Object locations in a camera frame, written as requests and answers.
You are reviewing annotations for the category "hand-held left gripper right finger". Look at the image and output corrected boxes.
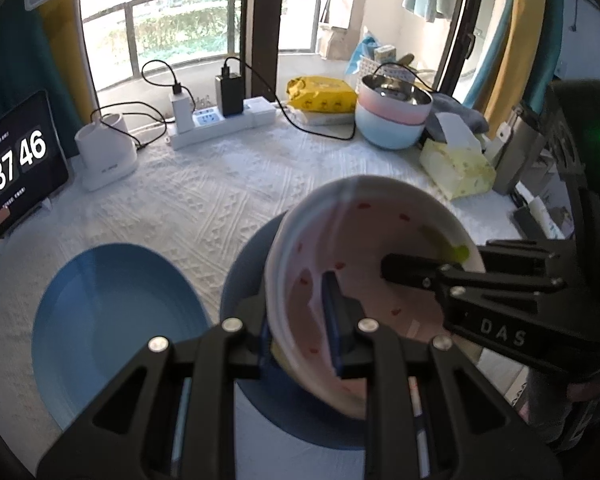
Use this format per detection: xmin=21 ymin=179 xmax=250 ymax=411
xmin=321 ymin=270 xmax=563 ymax=480

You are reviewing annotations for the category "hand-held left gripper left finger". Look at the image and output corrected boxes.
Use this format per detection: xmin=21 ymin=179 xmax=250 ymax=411
xmin=36 ymin=295 xmax=276 ymax=480

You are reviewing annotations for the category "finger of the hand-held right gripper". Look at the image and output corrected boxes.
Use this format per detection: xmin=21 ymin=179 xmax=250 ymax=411
xmin=381 ymin=252 xmax=567 ymax=307
xmin=472 ymin=239 xmax=574 ymax=279

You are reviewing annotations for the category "pink speckled bowl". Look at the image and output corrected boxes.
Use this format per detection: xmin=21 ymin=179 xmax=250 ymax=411
xmin=265 ymin=175 xmax=487 ymax=420

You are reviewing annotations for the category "dark blue plate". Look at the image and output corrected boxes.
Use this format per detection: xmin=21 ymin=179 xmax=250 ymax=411
xmin=220 ymin=210 xmax=481 ymax=451

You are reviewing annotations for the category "black phone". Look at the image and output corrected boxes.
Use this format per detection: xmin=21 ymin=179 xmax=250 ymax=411
xmin=511 ymin=206 xmax=536 ymax=239

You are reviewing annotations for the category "white tube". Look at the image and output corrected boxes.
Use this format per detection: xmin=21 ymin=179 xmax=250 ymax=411
xmin=527 ymin=198 xmax=564 ymax=241

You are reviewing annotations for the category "steel thermos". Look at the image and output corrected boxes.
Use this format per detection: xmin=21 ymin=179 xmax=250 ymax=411
xmin=491 ymin=105 xmax=551 ymax=196

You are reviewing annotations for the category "yellow tissue box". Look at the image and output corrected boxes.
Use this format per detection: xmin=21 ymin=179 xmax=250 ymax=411
xmin=419 ymin=112 xmax=497 ymax=201

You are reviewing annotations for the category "light blue bowl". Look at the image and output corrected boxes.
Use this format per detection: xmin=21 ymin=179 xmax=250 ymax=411
xmin=355 ymin=107 xmax=427 ymax=150

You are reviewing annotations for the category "white textured tablecloth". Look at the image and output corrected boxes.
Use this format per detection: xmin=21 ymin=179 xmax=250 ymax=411
xmin=0 ymin=110 xmax=566 ymax=480

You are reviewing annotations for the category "pale pink bowl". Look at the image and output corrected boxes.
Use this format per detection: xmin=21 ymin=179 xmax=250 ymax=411
xmin=356 ymin=92 xmax=433 ymax=127

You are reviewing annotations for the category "dark grey cloth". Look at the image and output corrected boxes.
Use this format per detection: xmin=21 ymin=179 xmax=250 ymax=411
xmin=422 ymin=92 xmax=488 ymax=141

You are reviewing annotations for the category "yellow wipes packet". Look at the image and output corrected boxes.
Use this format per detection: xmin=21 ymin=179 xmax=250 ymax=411
xmin=285 ymin=76 xmax=358 ymax=114

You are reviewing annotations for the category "white basket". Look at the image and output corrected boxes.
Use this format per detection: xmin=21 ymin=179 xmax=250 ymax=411
xmin=355 ymin=57 xmax=419 ymax=82

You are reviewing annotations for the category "yellow curtain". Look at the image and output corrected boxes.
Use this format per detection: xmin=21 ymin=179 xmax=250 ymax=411
xmin=39 ymin=0 xmax=99 ymax=127
xmin=482 ymin=0 xmax=537 ymax=127

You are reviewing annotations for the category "blue plastic bag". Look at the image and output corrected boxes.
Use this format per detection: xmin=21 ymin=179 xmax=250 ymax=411
xmin=344 ymin=32 xmax=381 ymax=76

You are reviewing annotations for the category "white power strip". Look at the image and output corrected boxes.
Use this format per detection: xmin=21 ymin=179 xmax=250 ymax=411
xmin=167 ymin=97 xmax=277 ymax=151

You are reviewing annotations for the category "white lamp base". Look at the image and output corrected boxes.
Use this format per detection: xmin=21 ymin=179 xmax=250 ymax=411
xmin=75 ymin=112 xmax=140 ymax=192

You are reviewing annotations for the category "blue curtain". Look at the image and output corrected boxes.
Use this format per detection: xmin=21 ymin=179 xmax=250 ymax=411
xmin=520 ymin=0 xmax=567 ymax=111
xmin=0 ymin=0 xmax=84 ymax=161

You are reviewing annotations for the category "cardboard box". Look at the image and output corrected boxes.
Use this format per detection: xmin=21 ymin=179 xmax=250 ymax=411
xmin=317 ymin=22 xmax=352 ymax=60

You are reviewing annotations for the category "white charger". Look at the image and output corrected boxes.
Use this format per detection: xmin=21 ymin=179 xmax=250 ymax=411
xmin=169 ymin=91 xmax=196 ymax=135

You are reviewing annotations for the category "black charger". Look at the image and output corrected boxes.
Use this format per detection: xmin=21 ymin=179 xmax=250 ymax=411
xmin=215 ymin=74 xmax=244 ymax=117

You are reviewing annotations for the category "tablet with clock display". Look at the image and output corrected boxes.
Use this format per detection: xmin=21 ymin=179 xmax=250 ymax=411
xmin=0 ymin=90 xmax=70 ymax=253

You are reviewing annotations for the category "dark sliding door frame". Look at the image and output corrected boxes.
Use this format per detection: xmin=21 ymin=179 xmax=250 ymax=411
xmin=240 ymin=0 xmax=286 ymax=99
xmin=432 ymin=0 xmax=489 ymax=107

